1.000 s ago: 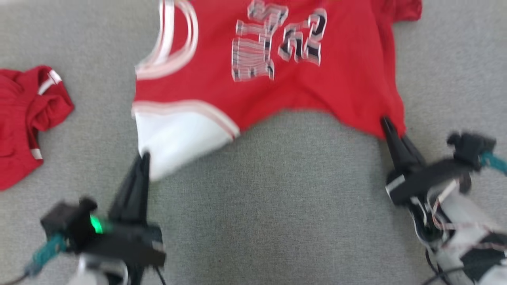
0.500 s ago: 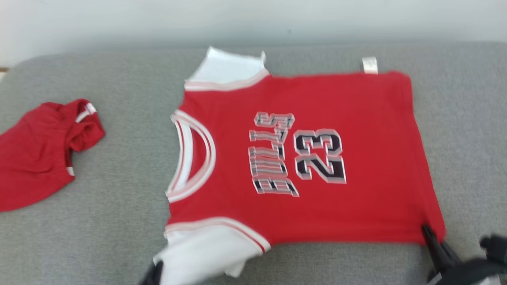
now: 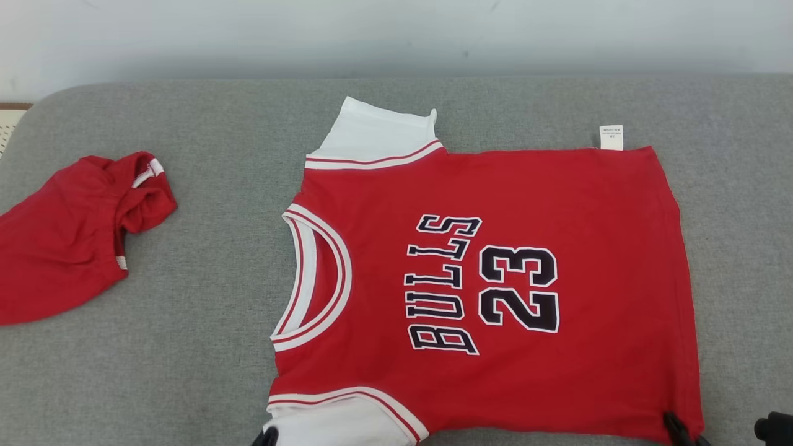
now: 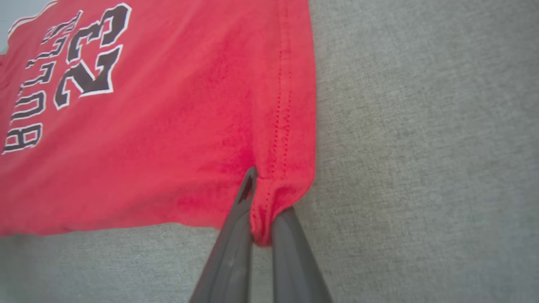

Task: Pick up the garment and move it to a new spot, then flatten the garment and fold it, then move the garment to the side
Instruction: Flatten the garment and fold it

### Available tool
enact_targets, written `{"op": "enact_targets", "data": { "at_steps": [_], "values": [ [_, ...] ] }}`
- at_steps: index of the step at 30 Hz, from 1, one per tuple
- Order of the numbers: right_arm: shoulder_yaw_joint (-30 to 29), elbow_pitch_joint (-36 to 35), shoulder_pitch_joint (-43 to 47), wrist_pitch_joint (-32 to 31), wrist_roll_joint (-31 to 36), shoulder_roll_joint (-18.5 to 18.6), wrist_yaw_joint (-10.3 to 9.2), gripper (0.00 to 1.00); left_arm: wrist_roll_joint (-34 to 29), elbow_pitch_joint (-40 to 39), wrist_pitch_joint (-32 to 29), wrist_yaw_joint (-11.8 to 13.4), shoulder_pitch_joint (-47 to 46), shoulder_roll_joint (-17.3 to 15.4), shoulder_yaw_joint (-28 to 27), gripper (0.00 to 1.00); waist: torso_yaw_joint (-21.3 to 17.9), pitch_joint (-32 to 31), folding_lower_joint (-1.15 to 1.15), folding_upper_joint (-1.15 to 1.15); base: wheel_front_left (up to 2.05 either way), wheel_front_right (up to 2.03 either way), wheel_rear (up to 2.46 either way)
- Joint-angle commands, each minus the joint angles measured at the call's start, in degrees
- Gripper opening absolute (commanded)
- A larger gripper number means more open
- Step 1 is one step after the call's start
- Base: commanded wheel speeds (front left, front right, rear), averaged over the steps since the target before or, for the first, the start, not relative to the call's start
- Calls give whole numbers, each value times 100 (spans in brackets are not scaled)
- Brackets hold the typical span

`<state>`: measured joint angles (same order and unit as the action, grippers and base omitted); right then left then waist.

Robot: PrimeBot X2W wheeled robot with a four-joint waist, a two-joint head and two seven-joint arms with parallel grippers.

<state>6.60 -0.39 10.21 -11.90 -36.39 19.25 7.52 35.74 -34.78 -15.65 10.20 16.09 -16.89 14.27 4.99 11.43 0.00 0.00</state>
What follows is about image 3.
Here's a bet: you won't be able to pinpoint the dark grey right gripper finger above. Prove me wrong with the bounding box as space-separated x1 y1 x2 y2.
662 411 711 446

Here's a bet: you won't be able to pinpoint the red Bulls 23 jersey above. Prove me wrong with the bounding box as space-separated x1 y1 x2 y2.
263 96 706 446

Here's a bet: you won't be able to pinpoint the red shorts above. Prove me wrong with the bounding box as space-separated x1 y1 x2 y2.
0 151 178 326

